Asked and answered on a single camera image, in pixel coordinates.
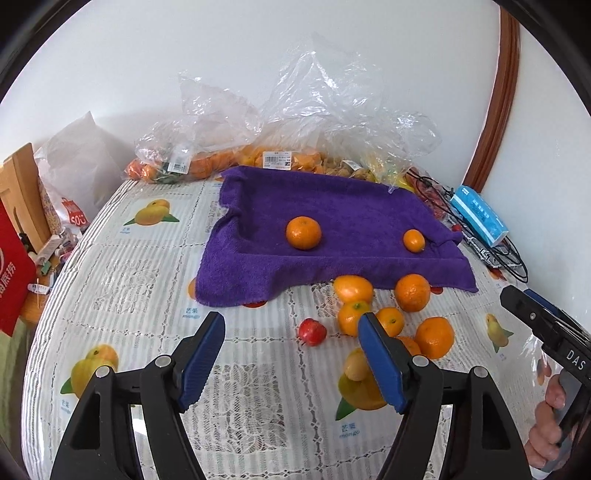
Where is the wooden chair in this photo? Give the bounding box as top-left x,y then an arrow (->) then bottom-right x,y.
0,142 -> 54,259

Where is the person's right hand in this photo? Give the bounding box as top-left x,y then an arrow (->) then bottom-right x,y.
526,374 -> 568,467

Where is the large clear bag of tangerines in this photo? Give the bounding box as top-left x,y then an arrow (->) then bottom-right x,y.
182,32 -> 384,180

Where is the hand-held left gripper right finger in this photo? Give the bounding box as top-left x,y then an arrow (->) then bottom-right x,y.
358,311 -> 534,480

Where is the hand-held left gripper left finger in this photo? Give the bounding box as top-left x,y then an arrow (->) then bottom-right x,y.
50,311 -> 227,480

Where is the red paper bag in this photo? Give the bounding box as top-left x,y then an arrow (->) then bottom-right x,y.
0,198 -> 38,337

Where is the clear bag of longans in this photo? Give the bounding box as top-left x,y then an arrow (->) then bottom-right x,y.
321,154 -> 372,183

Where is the small clear bag of tangerines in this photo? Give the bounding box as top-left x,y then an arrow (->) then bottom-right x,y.
124,74 -> 222,185

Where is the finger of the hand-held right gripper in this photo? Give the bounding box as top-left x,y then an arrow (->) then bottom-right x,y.
524,288 -> 587,334
500,285 -> 563,344

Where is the brown wooden door frame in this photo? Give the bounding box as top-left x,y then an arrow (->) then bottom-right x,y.
462,9 -> 522,195

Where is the black cable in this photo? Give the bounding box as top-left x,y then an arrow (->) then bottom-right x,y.
406,168 -> 530,283

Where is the blue tissue pack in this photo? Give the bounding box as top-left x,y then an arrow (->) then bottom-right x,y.
450,185 -> 509,247

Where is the white plastic bag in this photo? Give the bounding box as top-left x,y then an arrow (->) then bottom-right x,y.
34,111 -> 134,227

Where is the small red apple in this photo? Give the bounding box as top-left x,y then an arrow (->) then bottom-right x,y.
298,318 -> 328,346

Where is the grey patterned pouch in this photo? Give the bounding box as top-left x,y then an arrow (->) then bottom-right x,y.
464,233 -> 509,271

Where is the purple towel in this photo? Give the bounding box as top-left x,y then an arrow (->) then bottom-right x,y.
194,165 -> 479,308

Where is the small yellow lemon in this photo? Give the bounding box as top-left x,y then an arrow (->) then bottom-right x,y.
344,347 -> 371,382

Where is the oval yellow-orange tangerine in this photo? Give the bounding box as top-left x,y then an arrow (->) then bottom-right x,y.
333,275 -> 374,304

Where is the clear bag of red pieces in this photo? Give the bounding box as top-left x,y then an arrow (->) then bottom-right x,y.
406,170 -> 459,222

